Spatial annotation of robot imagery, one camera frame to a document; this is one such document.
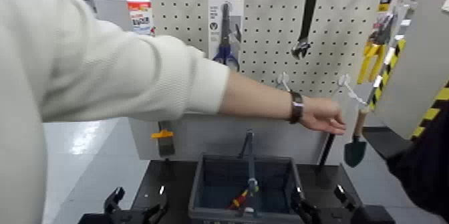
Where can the person's bare hand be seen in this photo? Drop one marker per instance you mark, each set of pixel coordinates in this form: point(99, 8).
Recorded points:
point(321, 114)

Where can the person in black clothing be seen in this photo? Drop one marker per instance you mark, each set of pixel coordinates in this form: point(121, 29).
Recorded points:
point(424, 176)

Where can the arm in white sweater sleeve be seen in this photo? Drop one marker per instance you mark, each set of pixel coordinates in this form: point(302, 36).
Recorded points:
point(105, 74)

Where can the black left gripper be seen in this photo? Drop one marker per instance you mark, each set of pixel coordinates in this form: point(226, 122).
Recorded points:
point(129, 217)

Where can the gray panel with hazard stripes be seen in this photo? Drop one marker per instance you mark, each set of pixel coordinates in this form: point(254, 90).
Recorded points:
point(417, 60)

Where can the black support strut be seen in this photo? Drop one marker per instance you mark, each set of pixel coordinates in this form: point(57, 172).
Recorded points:
point(326, 151)

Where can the dark brown wristwatch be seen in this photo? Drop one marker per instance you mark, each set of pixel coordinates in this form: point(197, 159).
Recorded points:
point(296, 107)

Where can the red and yellow screwdriver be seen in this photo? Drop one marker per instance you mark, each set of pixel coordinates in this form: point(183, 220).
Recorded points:
point(240, 200)

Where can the beige pegboard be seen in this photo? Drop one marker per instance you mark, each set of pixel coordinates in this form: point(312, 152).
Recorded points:
point(273, 42)

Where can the black adjustable wrench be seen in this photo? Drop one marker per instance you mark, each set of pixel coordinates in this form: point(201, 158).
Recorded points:
point(308, 14)

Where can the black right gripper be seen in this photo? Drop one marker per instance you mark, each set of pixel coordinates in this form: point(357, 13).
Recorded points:
point(357, 216)

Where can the light gray backing board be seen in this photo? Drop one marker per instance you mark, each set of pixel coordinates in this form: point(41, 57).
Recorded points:
point(217, 137)

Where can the gray partition panel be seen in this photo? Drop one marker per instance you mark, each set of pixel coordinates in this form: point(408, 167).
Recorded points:
point(112, 13)

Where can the white pegboard hook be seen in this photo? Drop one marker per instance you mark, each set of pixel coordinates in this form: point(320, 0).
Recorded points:
point(345, 81)
point(283, 79)

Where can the white and red caulk tube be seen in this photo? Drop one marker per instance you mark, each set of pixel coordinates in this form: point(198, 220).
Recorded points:
point(140, 13)

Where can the orange and gray paintbrush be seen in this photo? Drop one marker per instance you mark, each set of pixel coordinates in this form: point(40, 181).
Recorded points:
point(165, 143)

